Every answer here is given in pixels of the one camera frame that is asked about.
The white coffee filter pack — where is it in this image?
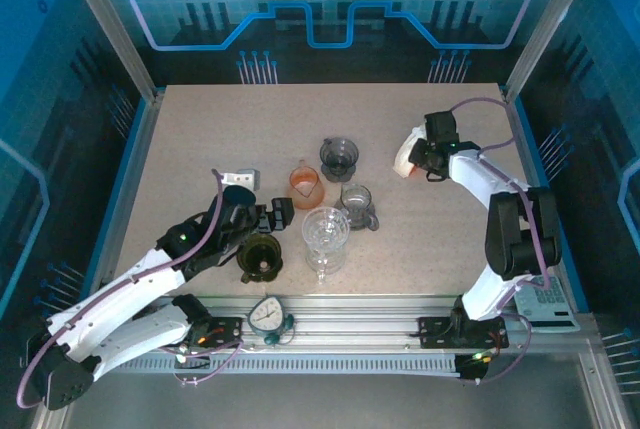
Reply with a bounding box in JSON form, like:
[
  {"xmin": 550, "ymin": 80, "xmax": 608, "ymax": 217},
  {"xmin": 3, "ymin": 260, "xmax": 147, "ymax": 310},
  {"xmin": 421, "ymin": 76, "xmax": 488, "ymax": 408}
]
[{"xmin": 392, "ymin": 136, "xmax": 426, "ymax": 180}]

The orange coffee dripper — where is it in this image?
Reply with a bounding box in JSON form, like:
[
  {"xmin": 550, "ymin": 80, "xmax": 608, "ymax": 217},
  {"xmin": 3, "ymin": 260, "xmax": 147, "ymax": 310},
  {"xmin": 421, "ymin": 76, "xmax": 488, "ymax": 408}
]
[{"xmin": 285, "ymin": 159, "xmax": 327, "ymax": 210}]

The olive green coffee dripper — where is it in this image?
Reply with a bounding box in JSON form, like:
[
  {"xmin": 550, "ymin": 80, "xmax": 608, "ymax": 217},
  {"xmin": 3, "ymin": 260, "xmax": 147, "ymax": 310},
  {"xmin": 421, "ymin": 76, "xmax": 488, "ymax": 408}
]
[{"xmin": 235, "ymin": 232, "xmax": 284, "ymax": 284}]

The clear plastic coffee dripper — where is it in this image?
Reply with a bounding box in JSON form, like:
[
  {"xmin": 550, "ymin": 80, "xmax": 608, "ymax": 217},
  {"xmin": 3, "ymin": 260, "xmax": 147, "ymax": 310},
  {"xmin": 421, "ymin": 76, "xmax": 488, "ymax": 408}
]
[{"xmin": 301, "ymin": 206, "xmax": 350, "ymax": 285}]

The clear grey dripper with handle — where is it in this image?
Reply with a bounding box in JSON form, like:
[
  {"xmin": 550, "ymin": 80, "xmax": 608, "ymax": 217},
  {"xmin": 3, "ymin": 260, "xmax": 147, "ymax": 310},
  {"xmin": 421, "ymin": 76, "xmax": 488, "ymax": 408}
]
[{"xmin": 333, "ymin": 182, "xmax": 380, "ymax": 231}]

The dark grey coffee dripper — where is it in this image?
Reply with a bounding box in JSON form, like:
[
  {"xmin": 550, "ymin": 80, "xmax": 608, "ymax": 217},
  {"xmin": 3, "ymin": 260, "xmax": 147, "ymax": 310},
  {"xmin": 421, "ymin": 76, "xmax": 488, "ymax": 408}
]
[{"xmin": 318, "ymin": 136, "xmax": 361, "ymax": 183}]

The teal alarm clock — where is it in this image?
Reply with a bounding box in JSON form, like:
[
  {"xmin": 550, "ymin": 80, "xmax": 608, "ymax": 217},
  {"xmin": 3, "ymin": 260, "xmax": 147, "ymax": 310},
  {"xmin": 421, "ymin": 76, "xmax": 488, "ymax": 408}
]
[{"xmin": 247, "ymin": 294, "xmax": 296, "ymax": 348}]

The white calculator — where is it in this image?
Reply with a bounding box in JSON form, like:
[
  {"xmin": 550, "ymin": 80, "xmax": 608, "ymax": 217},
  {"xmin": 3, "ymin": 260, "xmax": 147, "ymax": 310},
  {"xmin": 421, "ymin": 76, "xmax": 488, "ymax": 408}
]
[{"xmin": 514, "ymin": 276, "xmax": 576, "ymax": 334}]

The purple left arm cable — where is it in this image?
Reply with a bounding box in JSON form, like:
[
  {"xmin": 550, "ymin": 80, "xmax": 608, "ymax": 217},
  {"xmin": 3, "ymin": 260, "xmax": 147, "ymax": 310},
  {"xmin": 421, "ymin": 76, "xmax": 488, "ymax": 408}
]
[{"xmin": 16, "ymin": 168, "xmax": 226, "ymax": 409}]

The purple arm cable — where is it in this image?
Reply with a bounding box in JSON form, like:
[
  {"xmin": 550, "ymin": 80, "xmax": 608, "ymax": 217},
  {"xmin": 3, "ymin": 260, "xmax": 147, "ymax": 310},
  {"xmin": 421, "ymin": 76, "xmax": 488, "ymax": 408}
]
[
  {"xmin": 16, "ymin": 168, "xmax": 226, "ymax": 409},
  {"xmin": 447, "ymin": 96, "xmax": 554, "ymax": 293}
]

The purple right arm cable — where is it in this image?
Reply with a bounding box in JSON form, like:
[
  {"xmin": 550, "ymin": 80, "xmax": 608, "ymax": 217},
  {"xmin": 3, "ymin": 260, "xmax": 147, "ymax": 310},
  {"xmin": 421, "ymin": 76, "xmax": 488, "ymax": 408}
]
[{"xmin": 447, "ymin": 96, "xmax": 554, "ymax": 293}]

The aluminium frame side rail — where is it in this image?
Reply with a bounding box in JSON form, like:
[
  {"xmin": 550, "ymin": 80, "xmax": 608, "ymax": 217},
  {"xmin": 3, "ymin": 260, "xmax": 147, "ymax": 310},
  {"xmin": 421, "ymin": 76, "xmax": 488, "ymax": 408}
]
[
  {"xmin": 89, "ymin": 91, "xmax": 164, "ymax": 300},
  {"xmin": 502, "ymin": 88, "xmax": 591, "ymax": 310}
]

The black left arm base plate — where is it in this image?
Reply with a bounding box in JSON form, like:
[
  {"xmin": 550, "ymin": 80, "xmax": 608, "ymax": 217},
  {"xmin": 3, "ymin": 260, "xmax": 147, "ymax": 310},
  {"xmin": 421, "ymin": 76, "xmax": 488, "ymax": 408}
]
[{"xmin": 192, "ymin": 316, "xmax": 245, "ymax": 350}]

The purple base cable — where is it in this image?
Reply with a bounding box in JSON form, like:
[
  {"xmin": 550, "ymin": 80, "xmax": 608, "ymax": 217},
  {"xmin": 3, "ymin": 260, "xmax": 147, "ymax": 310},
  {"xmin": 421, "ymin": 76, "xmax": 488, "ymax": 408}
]
[
  {"xmin": 172, "ymin": 337, "xmax": 247, "ymax": 388},
  {"xmin": 472, "ymin": 313, "xmax": 534, "ymax": 386}
]

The aluminium mounting rail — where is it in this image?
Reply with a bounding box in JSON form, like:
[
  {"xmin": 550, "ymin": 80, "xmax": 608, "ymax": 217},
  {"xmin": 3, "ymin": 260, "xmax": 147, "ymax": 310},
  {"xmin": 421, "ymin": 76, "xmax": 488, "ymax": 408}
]
[{"xmin": 144, "ymin": 293, "xmax": 584, "ymax": 348}]

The aluminium frame post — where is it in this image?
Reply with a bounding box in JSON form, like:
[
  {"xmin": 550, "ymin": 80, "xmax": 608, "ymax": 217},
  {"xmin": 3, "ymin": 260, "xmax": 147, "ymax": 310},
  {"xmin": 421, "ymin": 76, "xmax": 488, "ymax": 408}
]
[
  {"xmin": 502, "ymin": 0, "xmax": 604, "ymax": 103},
  {"xmin": 55, "ymin": 0, "xmax": 164, "ymax": 103}
]

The grey slotted cable duct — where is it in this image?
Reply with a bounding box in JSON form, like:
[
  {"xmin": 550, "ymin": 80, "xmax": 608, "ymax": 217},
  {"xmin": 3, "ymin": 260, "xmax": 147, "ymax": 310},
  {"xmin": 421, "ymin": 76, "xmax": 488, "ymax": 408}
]
[{"xmin": 117, "ymin": 354, "xmax": 464, "ymax": 376}]

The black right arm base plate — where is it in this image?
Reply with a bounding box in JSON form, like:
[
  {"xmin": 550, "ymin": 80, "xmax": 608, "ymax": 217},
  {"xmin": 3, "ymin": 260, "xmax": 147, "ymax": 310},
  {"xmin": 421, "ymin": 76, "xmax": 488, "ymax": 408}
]
[{"xmin": 417, "ymin": 316, "xmax": 510, "ymax": 350}]

